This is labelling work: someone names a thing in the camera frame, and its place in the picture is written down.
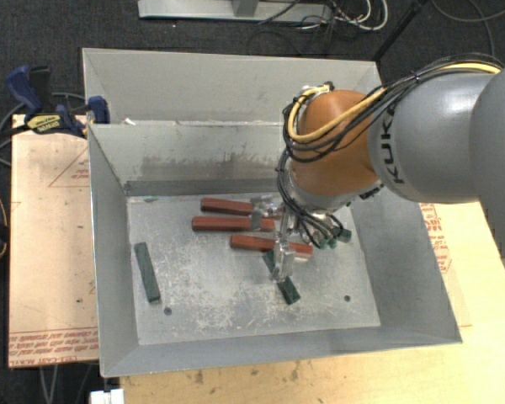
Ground dark green flat block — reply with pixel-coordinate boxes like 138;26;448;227
134;242;162;304
263;248;302;306

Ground grey metal bin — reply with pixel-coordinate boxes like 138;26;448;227
82;47;463;379

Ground red-brown flat block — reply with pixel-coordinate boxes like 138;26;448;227
230;234;314;257
191;215;276;233
199;197;254;217

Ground brown cardboard board, red print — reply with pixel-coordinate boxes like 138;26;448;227
8;114;473;369

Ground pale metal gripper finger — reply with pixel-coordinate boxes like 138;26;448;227
269;242;298;284
250;194;280;231

